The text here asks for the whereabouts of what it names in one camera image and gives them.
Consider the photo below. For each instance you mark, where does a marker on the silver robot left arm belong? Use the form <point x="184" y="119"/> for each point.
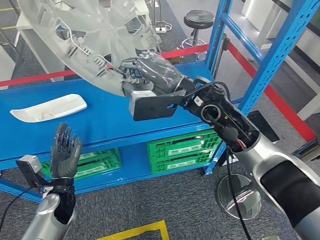
<point x="42" y="218"/>

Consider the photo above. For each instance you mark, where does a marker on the white workbench with green top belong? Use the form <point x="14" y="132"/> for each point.
<point x="307" y="43"/>

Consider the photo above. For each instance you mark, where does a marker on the black round stool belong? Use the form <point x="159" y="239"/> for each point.
<point x="198" y="18"/>

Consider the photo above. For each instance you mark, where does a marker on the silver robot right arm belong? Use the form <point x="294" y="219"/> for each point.
<point x="275" y="172"/>

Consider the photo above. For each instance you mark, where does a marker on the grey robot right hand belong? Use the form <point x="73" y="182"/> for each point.
<point x="160" y="74"/>

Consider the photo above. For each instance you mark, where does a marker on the dark stanchion post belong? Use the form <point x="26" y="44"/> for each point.
<point x="222" y="53"/>

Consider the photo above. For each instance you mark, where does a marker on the blue metal shelf rack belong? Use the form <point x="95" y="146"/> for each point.
<point x="112" y="112"/>

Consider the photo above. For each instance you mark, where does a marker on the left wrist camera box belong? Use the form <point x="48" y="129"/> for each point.
<point x="27" y="165"/>

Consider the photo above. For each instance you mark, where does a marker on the silver plastic wheel hubcap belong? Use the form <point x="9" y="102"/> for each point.
<point x="87" y="33"/>

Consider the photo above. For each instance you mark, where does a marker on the white curved plastic part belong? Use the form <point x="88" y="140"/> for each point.
<point x="50" y="107"/>

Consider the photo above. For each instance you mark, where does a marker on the black box with white label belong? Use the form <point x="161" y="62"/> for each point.
<point x="263" y="126"/>

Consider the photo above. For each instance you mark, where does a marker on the yellow floor tape square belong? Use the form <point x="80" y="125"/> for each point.
<point x="149" y="228"/>

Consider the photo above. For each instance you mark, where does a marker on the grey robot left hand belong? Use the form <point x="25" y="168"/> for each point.
<point x="65" y="162"/>

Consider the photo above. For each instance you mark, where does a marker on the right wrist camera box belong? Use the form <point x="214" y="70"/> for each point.
<point x="152" y="106"/>

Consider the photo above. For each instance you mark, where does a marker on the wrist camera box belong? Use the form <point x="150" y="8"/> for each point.
<point x="152" y="106"/>
<point x="27" y="165"/>

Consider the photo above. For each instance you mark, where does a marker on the white table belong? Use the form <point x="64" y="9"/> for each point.
<point x="32" y="39"/>

